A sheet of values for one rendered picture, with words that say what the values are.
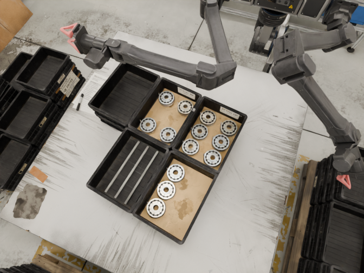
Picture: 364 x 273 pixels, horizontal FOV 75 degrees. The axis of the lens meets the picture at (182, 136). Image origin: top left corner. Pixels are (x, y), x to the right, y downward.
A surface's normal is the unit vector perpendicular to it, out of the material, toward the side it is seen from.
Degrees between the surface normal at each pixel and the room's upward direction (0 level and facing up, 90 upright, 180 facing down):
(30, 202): 0
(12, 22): 72
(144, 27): 0
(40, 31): 0
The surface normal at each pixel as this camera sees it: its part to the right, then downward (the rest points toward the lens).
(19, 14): 0.87, 0.21
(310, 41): 0.56, -0.04
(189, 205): -0.04, -0.38
